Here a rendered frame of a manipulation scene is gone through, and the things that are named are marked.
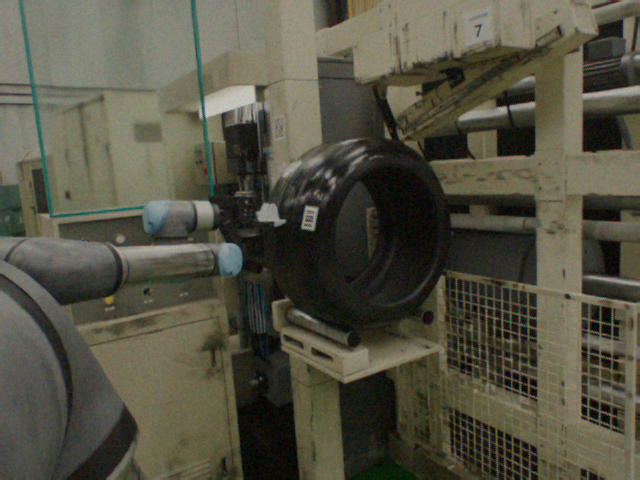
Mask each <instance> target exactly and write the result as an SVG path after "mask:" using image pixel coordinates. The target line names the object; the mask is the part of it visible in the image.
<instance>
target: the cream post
mask: <svg viewBox="0 0 640 480"><path fill-rule="evenodd" d="M261 11H262V23H263V35H264V48H265V59H266V71H267V84H268V96H269V108H270V120H271V132H272V144H273V156H274V168H275V180H276V183H277V181H278V180H279V178H280V177H281V175H282V174H283V173H284V172H279V164H278V163H280V162H286V169H287V168H288V167H289V166H290V164H291V163H292V162H293V161H294V160H295V159H296V158H299V157H300V156H301V155H303V154H304V153H306V152H307V151H309V150H310V149H312V148H314V147H316V146H319V145H321V144H323V143H322V129H321V115H320V100H319V86H318V71H317V56H316V42H315V27H314V13H313V0H261ZM283 115H284V122H285V134H286V138H284V139H278V140H275V137H274V125H273V118H274V117H279V116H283ZM290 361H291V385H292V398H293V410H294V422H295V434H296V446H297V458H298V470H299V480H345V478H344V463H343V448H342V434H341V419H340V405H339V390H338V379H336V378H334V377H332V376H330V375H328V374H326V373H324V372H322V371H320V370H318V369H316V368H315V367H313V366H311V365H309V364H307V363H305V362H303V361H302V360H300V359H298V358H296V357H294V356H292V355H291V354H290Z"/></svg>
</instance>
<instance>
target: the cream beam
mask: <svg viewBox="0 0 640 480"><path fill-rule="evenodd" d="M559 3H560V0H459V1H457V2H454V3H452V4H449V5H447V6H444V7H442V8H439V9H436V10H435V11H432V12H430V13H427V14H425V15H422V16H420V17H415V18H412V19H409V20H407V21H404V22H402V23H400V24H398V25H395V26H393V27H390V28H388V29H385V30H382V31H380V32H377V33H375V34H372V35H370V36H367V37H365V38H363V39H361V40H358V41H355V42H353V54H354V72H355V86H370V85H374V84H378V83H380V84H391V86H398V87H413V86H417V85H421V84H425V83H429V82H434V81H437V80H441V79H445V78H447V76H446V74H442V73H438V71H440V70H444V69H448V68H452V67H457V68H461V69H465V68H466V67H468V66H472V65H475V64H479V63H483V62H487V61H491V60H495V59H499V58H503V57H507V56H510V55H514V54H522V53H526V52H530V51H532V50H533V49H534V46H535V41H536V19H538V18H540V17H541V15H543V14H544V13H546V12H547V11H549V10H550V9H552V8H553V7H554V6H556V5H557V4H559ZM490 5H492V8H493V39H490V40H486V41H483V42H480V43H476V44H473V45H470V46H467V47H465V18H464V15H466V14H469V13H471V12H474V11H476V10H479V9H482V8H485V7H487V6H490Z"/></svg>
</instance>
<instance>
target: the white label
mask: <svg viewBox="0 0 640 480"><path fill-rule="evenodd" d="M318 209H319V207H313V206H305V210H304V215H303V220H302V226H301V229H303V230H315V224H316V219H317V214H318Z"/></svg>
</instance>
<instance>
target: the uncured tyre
mask: <svg viewBox="0 0 640 480"><path fill-rule="evenodd" d="M359 181H360V182H361V183H362V184H363V185H364V187H365V188H366V190H367V191H368V193H369V194H370V195H371V197H372V199H373V201H374V204H375V207H376V211H377V217H378V236H377V242H376V246H375V249H374V252H373V254H372V256H371V258H370V260H369V262H368V264H367V265H366V267H365V268H364V270H363V271H362V272H361V273H360V274H359V275H358V276H357V277H356V278H354V279H353V280H351V281H350V282H348V283H347V282H346V280H345V279H344V277H343V275H342V273H341V270H340V267H339V265H338V262H337V257H336V251H335V230H336V224H337V219H338V216H339V212H340V209H341V207H342V204H343V202H344V200H345V198H346V197H347V195H348V194H349V193H350V191H351V190H352V189H353V187H354V186H355V185H356V184H357V183H358V182H359ZM272 203H273V204H275V205H276V207H277V211H278V216H279V219H280V220H286V223H285V224H283V225H282V226H279V227H270V228H263V244H264V251H265V256H266V260H267V263H268V266H269V268H270V271H271V273H272V275H273V277H274V279H275V281H276V282H277V284H278V285H279V287H280V288H281V290H282V291H283V292H284V293H285V294H286V296H287V297H288V298H289V299H290V298H291V299H293V300H291V299H290V300H291V302H292V303H294V304H296V305H297V306H298V307H300V308H301V309H303V310H304V311H306V312H308V313H310V314H313V315H315V316H318V317H320V318H323V319H326V320H328V318H326V317H325V316H324V315H323V314H324V313H328V315H329V316H331V317H332V318H333V319H335V320H334V321H331V320H328V321H330V322H333V323H335V324H338V325H340V326H343V327H346V328H349V329H354V330H377V329H383V328H387V327H390V326H393V325H395V324H398V323H400V322H401V321H402V320H404V319H405V318H407V317H408V316H410V315H411V314H412V313H413V312H415V311H416V310H417V309H418V308H419V307H420V306H421V305H422V304H423V303H424V302H425V301H426V300H427V299H428V297H429V296H430V294H431V293H432V291H433V290H434V288H435V287H436V285H437V282H438V280H439V278H440V276H441V273H442V271H443V269H444V267H445V264H446V261H447V257H448V252H449V247H450V238H451V221H450V213H449V207H448V203H447V199H446V196H445V194H444V192H443V189H442V186H441V184H440V182H439V180H438V178H437V174H436V172H435V171H434V169H433V168H432V166H431V165H430V164H429V163H428V161H427V160H426V159H425V158H423V157H422V156H421V155H420V154H419V153H417V152H416V151H415V150H413V149H412V148H410V147H408V146H407V145H405V144H402V143H401V142H398V141H395V140H392V139H388V138H384V137H374V136H371V137H362V138H355V139H347V140H340V141H332V142H328V143H325V144H321V145H319V146H316V147H314V148H312V149H310V150H309V151H307V152H306V153H304V154H303V155H301V156H300V157H299V158H296V159H295V160H294V161H293V162H292V163H291V164H290V166H289V167H288V168H287V169H286V170H285V171H284V173H283V174H282V175H281V177H280V178H279V180H278V181H277V183H276V185H275V187H274V189H273V191H272V193H271V194H270V197H269V200H268V204H272ZM305 206H313V207H319V209H318V214H317V219H316V224H315V230H303V229H301V226H302V220H303V215H304V210H305ZM294 300H296V301H294ZM297 301H299V302H297ZM321 313H323V314H321Z"/></svg>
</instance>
